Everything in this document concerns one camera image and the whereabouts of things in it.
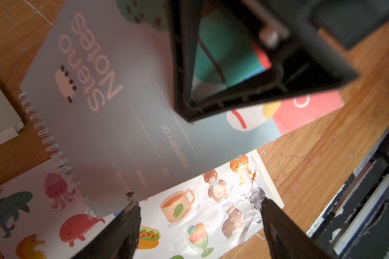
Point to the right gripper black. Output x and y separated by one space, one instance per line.
349 22

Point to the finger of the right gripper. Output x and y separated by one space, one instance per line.
235 54

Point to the white sticker picture notebook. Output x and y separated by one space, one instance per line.
42 217

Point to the teal steno notes notebook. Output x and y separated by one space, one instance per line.
100 93

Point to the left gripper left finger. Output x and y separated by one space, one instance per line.
119 240

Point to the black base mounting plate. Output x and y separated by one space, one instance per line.
355 224

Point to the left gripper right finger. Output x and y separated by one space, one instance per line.
285 239

